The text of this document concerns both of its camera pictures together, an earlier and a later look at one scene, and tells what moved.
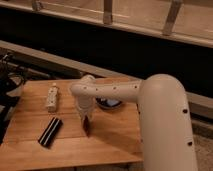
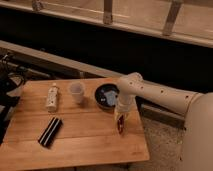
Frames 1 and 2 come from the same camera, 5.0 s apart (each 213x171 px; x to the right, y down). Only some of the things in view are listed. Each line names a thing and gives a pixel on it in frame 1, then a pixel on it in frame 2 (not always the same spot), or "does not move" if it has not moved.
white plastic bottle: x=52 y=96 does not move
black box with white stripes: x=50 y=133 does not move
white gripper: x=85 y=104 → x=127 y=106
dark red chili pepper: x=86 y=125 → x=120 y=124
